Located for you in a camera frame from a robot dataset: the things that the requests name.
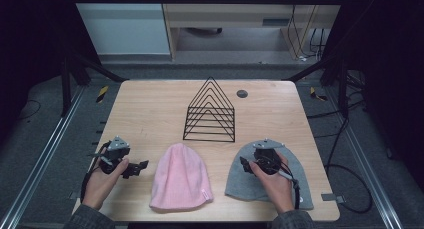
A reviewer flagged aluminium floor rail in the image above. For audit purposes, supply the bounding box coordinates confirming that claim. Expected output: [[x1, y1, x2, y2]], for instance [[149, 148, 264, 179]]
[[324, 85, 406, 229], [0, 85, 86, 229]]

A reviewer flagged black wire rack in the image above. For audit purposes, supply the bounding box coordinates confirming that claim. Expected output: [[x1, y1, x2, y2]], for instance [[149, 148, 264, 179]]
[[182, 76, 237, 144]]

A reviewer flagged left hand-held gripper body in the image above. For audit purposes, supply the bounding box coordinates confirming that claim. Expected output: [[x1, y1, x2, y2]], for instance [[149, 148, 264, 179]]
[[89, 135, 132, 176]]

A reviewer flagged yellow black striped tape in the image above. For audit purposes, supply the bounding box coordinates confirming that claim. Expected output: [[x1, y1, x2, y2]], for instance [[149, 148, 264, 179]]
[[96, 85, 110, 104], [309, 86, 328, 102]]

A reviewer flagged yellow cable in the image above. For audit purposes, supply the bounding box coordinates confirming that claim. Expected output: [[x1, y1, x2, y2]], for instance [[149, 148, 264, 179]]
[[293, 0, 326, 59]]

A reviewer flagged light wooden desk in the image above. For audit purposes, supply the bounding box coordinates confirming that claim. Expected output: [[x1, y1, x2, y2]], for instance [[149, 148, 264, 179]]
[[159, 0, 348, 61]]

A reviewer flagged black metal frame stand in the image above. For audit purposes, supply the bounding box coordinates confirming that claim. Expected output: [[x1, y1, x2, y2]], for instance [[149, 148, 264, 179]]
[[60, 52, 129, 118], [285, 53, 351, 118]]

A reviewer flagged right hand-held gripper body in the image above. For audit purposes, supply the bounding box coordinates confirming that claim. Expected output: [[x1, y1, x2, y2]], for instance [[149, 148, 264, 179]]
[[251, 137, 286, 176]]

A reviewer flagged grey knit beanie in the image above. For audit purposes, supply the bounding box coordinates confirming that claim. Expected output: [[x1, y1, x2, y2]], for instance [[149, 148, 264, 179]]
[[224, 140, 315, 211]]

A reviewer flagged person's left hand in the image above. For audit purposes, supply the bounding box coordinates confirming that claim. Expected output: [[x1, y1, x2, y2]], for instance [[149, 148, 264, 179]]
[[81, 157, 131, 211]]

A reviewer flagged pink knit beanie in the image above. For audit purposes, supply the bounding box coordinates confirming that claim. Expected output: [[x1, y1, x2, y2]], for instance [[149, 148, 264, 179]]
[[148, 142, 215, 213]]

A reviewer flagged white panel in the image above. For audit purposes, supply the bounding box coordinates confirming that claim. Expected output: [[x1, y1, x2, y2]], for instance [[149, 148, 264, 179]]
[[69, 0, 172, 56]]

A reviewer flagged black floor cable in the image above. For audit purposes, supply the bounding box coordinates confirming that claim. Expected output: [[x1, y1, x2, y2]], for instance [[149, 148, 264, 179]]
[[306, 72, 374, 214]]

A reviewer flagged grey tape strip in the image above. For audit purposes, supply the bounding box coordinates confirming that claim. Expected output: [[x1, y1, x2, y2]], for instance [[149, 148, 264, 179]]
[[321, 193, 347, 204]]

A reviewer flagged black hanging cable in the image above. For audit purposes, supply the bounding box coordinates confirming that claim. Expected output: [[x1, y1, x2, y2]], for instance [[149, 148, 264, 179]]
[[285, 0, 321, 61]]

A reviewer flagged person's right hand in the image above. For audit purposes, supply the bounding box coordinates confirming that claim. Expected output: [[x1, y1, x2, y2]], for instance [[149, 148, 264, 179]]
[[249, 151, 296, 215]]

